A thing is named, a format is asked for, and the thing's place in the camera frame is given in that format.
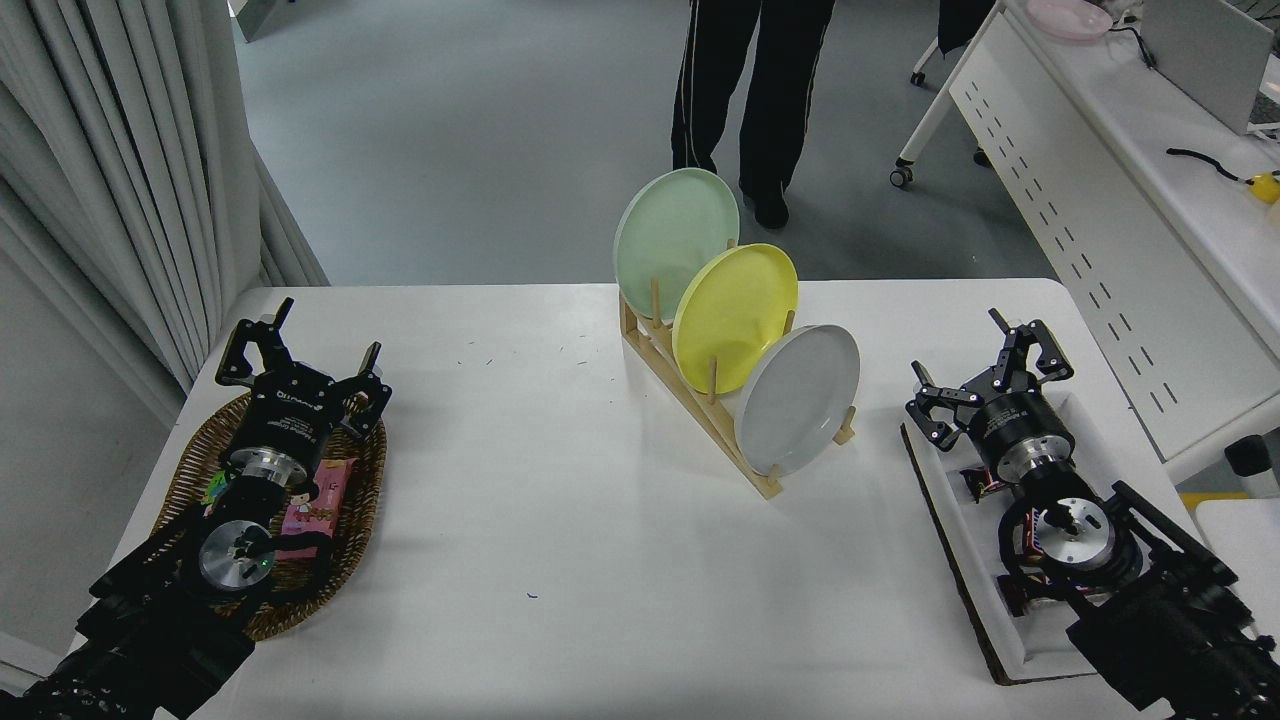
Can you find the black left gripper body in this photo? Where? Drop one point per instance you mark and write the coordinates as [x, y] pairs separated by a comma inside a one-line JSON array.
[[290, 415]]

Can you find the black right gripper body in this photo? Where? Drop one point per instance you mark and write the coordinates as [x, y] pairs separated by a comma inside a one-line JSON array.
[[1015, 420]]

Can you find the grey plate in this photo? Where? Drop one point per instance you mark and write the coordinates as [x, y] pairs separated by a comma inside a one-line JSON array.
[[795, 400]]

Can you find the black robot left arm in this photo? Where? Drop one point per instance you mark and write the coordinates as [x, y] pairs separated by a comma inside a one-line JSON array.
[[150, 620]]

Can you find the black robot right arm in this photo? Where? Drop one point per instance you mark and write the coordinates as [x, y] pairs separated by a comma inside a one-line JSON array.
[[1180, 620]]

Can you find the yellow plate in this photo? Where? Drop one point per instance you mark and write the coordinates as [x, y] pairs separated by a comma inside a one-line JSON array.
[[735, 310]]

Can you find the wooden plate rack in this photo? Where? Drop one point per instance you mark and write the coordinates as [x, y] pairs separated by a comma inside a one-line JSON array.
[[700, 415]]

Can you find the green plate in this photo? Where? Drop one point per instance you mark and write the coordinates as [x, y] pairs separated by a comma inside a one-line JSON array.
[[665, 235]]

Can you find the pink plate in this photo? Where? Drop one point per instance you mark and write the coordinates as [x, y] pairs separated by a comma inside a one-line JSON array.
[[1070, 18]]

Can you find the long Snickers bar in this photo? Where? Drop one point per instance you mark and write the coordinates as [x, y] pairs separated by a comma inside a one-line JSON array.
[[975, 483]]

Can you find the pink snack bar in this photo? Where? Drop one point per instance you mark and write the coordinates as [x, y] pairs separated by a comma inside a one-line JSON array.
[[320, 500]]

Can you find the brown wicker basket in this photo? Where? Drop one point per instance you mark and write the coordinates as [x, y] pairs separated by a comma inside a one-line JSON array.
[[360, 500]]

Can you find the green snack packet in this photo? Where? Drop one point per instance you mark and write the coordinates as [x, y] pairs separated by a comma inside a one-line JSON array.
[[215, 490]]

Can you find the white rectangular tray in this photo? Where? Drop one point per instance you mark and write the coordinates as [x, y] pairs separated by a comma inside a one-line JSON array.
[[960, 560]]

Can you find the Snickers bar with Chinese print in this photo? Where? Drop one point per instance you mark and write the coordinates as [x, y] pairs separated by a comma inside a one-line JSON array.
[[1020, 592]]

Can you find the white desk with perforated panel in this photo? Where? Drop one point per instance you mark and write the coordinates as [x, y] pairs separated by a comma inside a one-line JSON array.
[[1100, 150]]

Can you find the grey curtain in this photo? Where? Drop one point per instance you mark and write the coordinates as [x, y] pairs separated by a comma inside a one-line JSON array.
[[100, 150]]

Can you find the white side table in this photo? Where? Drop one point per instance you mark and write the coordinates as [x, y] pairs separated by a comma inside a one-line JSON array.
[[1250, 540]]

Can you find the small yellow object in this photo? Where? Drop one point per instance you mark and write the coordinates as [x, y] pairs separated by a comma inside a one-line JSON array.
[[1266, 188]]

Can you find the grey laptop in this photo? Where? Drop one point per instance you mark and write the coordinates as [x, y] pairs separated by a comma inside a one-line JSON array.
[[1200, 50]]

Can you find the person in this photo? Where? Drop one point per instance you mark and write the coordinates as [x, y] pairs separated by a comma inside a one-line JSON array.
[[715, 80]]

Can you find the black cylinder post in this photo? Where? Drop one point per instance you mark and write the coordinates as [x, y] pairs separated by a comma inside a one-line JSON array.
[[1252, 465]]

